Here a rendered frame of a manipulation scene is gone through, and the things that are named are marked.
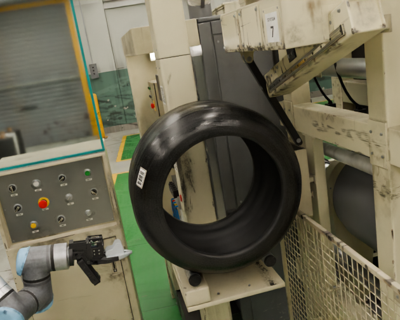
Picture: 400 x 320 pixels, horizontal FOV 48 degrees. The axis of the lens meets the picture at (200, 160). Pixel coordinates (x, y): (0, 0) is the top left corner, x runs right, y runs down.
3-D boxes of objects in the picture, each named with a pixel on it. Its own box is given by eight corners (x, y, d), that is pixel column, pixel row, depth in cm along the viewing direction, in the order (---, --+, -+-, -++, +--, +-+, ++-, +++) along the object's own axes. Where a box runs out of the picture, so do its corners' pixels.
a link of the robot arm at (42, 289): (16, 317, 151) (11, 282, 149) (36, 299, 162) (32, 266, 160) (41, 319, 149) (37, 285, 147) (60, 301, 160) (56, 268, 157)
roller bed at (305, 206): (265, 207, 213) (257, 146, 206) (294, 200, 216) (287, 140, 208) (281, 222, 194) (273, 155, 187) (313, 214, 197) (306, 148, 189)
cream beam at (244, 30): (223, 53, 179) (218, 15, 176) (282, 43, 183) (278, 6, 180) (282, 51, 121) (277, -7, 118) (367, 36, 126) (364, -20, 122)
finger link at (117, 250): (131, 242, 156) (104, 246, 154) (133, 258, 157) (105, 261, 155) (131, 239, 159) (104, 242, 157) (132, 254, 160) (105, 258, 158)
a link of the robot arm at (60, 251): (55, 275, 151) (58, 263, 160) (70, 273, 152) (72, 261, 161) (52, 250, 149) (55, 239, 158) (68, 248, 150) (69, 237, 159)
